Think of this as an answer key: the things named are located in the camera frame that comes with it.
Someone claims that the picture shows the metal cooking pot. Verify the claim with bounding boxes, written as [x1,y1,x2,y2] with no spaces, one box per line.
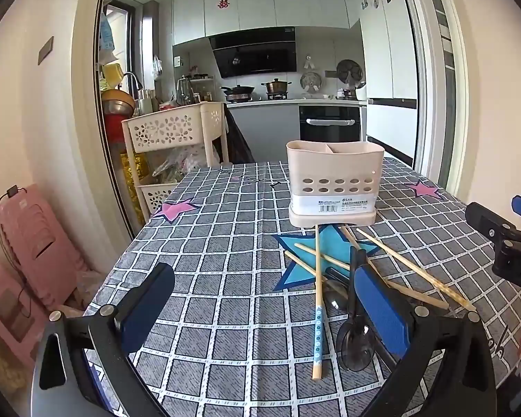
[261,78,292,95]

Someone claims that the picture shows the metal kitchen faucet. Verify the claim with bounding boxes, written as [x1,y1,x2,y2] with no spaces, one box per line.
[122,72,145,100]

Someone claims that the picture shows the beige plastic storage cart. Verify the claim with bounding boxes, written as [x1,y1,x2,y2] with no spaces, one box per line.
[122,101,230,224]

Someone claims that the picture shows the black wok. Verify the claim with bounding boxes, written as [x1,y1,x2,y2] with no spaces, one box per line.
[220,84,257,97]

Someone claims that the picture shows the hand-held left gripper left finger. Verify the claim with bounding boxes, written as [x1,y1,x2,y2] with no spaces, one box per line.
[30,263,176,417]

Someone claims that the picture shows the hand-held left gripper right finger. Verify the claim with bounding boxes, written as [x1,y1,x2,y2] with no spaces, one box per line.
[349,263,498,417]

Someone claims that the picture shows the black plastic spoon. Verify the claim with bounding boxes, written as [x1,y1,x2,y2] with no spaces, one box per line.
[335,245,385,372]
[321,266,352,313]

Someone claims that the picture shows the white kitchen countertop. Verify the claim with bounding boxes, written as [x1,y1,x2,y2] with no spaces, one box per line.
[226,97,368,107]

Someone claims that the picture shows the red cylinder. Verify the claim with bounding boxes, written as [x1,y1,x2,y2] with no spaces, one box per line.
[105,113,126,144]

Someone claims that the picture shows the small pink plastic stool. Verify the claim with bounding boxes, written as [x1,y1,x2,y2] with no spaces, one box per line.
[0,258,48,368]

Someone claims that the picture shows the plain bamboo chopstick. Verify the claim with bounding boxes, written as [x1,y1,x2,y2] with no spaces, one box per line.
[339,224,376,272]
[356,228,477,312]
[284,251,319,278]
[295,243,450,311]

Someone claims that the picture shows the grey checked star tablecloth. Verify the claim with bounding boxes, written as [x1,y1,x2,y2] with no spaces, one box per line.
[82,156,521,417]

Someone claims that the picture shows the white upper kitchen cabinets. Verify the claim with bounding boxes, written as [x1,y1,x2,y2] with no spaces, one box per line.
[172,0,361,46]

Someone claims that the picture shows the black built-in oven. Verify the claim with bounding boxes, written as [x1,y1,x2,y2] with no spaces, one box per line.
[298,105,362,158]

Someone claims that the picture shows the black cable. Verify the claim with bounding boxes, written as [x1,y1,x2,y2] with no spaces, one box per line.
[0,186,32,319]

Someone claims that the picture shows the grey wall switch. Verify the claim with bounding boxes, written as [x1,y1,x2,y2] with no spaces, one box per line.
[38,36,55,66]

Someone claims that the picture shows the large pink plastic stool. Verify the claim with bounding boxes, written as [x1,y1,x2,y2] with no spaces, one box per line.
[0,183,88,309]

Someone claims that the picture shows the beige plastic utensil holder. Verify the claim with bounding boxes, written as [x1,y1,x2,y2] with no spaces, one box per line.
[286,140,379,228]

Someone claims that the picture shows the gold foil packets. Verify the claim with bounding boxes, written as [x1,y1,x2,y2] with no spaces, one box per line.
[121,152,151,222]

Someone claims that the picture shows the black range hood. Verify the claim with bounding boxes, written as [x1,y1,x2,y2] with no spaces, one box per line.
[208,27,298,80]

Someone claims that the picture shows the blue floral bamboo chopstick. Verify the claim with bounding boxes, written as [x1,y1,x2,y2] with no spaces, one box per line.
[311,224,326,379]

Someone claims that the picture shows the round metal steamer rack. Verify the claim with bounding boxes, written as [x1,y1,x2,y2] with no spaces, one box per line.
[299,72,323,95]

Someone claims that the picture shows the clear plastic bags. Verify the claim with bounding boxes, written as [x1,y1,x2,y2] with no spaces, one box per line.
[152,145,220,183]

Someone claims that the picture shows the white refrigerator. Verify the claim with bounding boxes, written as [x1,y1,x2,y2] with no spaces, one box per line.
[358,0,420,168]

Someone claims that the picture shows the bronze metal bowl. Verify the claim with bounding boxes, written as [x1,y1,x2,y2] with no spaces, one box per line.
[101,89,137,116]

